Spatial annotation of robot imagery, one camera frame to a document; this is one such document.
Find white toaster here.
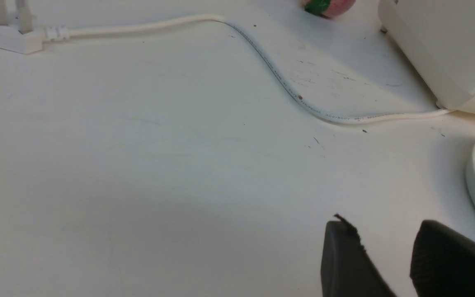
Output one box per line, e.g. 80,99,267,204
378,0,475,114

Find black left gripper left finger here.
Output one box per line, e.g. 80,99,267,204
321,214,395,297

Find pink peach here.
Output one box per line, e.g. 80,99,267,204
302,0,356,18

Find white power plug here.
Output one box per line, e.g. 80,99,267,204
0,0,45,54

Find white power cable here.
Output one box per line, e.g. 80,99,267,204
44,14,454,125

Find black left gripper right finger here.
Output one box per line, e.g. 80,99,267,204
410,220,475,297

